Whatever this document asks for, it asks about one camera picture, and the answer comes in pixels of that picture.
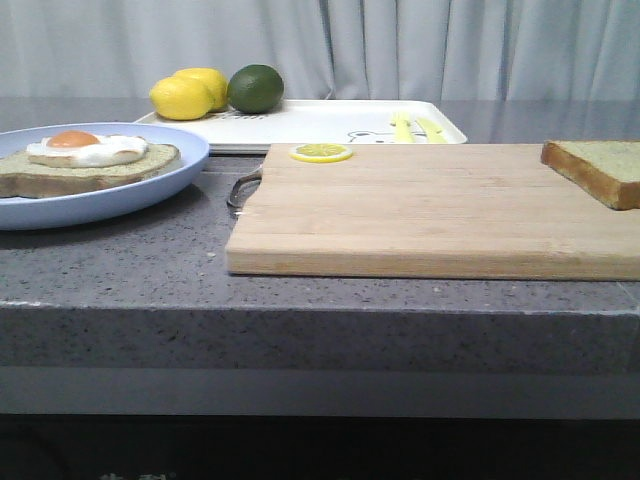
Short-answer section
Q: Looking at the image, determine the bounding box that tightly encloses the blue round plate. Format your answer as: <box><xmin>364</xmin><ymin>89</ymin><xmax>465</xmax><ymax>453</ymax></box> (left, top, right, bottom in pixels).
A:
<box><xmin>1</xmin><ymin>122</ymin><xmax>210</xmax><ymax>231</ymax></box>

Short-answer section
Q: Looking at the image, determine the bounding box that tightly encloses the bread slice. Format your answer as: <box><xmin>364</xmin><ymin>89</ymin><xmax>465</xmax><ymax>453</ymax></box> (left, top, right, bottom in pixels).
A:
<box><xmin>1</xmin><ymin>144</ymin><xmax>182</xmax><ymax>199</ymax></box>
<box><xmin>541</xmin><ymin>140</ymin><xmax>639</xmax><ymax>210</ymax></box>

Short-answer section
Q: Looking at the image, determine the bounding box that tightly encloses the white bear tray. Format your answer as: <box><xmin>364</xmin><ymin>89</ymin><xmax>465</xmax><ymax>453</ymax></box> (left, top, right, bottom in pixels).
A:
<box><xmin>138</xmin><ymin>100</ymin><xmax>467</xmax><ymax>155</ymax></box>

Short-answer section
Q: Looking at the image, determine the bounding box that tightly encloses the lemon slice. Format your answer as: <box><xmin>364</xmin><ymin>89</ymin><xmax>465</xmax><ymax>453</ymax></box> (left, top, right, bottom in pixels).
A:
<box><xmin>289</xmin><ymin>143</ymin><xmax>353</xmax><ymax>163</ymax></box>

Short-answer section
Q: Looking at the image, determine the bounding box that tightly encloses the wooden cutting board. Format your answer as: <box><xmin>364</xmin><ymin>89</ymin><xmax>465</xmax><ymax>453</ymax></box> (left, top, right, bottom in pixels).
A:
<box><xmin>226</xmin><ymin>144</ymin><xmax>639</xmax><ymax>281</ymax></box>

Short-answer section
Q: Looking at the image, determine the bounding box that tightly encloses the yellow plastic fork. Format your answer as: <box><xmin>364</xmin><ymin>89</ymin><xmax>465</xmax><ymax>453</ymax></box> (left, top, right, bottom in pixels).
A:
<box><xmin>390</xmin><ymin>112</ymin><xmax>415</xmax><ymax>144</ymax></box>

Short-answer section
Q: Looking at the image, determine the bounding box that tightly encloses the yellow plastic knife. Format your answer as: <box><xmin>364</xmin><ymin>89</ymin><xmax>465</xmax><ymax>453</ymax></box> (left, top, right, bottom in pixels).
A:
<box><xmin>416</xmin><ymin>117</ymin><xmax>448</xmax><ymax>144</ymax></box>

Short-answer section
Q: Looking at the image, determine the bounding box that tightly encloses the green lime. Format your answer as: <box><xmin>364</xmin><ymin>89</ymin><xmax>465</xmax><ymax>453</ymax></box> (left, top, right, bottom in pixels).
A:
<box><xmin>227</xmin><ymin>64</ymin><xmax>284</xmax><ymax>114</ymax></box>

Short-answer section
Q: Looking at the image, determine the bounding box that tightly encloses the grey curtain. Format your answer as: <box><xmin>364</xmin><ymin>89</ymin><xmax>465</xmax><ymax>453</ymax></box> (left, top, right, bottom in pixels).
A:
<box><xmin>1</xmin><ymin>1</ymin><xmax>639</xmax><ymax>101</ymax></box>

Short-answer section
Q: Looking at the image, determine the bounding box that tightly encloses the rear yellow lemon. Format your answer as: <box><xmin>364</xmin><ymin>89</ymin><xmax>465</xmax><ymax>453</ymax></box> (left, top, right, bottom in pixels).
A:
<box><xmin>174</xmin><ymin>67</ymin><xmax>228</xmax><ymax>113</ymax></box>

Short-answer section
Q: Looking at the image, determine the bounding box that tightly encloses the yellow lemon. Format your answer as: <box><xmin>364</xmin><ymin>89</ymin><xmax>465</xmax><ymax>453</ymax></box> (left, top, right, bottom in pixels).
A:
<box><xmin>149</xmin><ymin>76</ymin><xmax>215</xmax><ymax>121</ymax></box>
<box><xmin>174</xmin><ymin>67</ymin><xmax>228</xmax><ymax>113</ymax></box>

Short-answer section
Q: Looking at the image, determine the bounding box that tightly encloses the front yellow lemon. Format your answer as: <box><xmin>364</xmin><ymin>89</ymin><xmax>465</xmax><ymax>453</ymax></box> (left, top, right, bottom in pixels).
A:
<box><xmin>149</xmin><ymin>76</ymin><xmax>215</xmax><ymax>121</ymax></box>

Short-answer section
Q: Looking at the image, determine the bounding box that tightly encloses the fried egg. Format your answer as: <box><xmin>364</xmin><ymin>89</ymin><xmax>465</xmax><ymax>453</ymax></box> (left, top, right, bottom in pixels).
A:
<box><xmin>26</xmin><ymin>130</ymin><xmax>148</xmax><ymax>168</ymax></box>

